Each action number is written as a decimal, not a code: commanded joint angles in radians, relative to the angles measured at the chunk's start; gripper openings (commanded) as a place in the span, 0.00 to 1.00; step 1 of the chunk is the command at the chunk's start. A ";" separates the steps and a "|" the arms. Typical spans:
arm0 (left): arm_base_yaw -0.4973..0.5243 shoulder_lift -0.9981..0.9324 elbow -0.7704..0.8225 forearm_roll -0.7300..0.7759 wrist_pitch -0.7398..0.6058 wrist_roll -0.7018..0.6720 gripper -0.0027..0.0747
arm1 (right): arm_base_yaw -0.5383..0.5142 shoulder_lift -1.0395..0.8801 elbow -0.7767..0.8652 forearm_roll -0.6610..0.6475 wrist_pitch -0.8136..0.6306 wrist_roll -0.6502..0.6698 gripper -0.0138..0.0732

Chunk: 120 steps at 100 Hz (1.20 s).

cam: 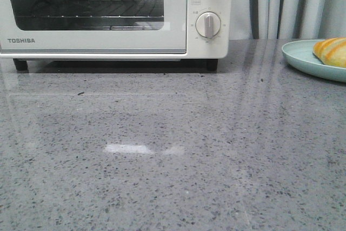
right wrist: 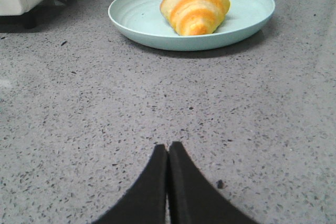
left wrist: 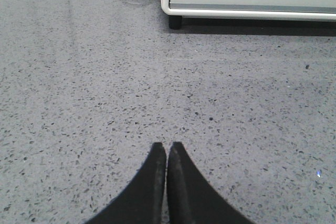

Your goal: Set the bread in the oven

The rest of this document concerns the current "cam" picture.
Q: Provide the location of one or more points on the white glass oven door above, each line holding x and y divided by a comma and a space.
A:
171, 38

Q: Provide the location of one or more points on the white Toshiba toaster oven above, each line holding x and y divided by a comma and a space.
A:
198, 47

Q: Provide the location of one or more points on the lower white oven knob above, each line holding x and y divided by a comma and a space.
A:
208, 24

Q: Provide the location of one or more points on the grey pleated curtain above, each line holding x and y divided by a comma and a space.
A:
284, 19

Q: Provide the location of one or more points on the striped golden bread loaf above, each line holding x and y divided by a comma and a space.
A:
331, 51

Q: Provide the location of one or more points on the metal wire oven rack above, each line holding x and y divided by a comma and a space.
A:
92, 15

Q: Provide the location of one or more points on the light teal plate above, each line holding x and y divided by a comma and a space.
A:
300, 56

